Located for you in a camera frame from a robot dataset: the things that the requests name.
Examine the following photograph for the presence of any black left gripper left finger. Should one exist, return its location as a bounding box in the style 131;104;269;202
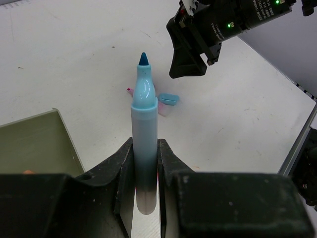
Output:
0;139;134;238

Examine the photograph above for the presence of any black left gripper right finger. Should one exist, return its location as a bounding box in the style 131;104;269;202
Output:
158;139;315;238

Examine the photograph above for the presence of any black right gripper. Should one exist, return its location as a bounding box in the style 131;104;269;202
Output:
166;0;292;79

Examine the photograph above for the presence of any blue highlighter cap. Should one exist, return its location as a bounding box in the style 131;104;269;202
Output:
158;93;180;106

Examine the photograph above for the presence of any pink purple highlighter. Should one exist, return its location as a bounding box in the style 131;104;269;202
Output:
126;88;171;117

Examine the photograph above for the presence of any light blue highlighter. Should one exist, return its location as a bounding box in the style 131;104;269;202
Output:
131;53;158;215

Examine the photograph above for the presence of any grey bottom drawer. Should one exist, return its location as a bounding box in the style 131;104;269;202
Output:
0;109;85;177

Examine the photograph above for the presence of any orange highlighter cap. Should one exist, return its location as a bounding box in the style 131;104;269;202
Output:
23;170;35;175

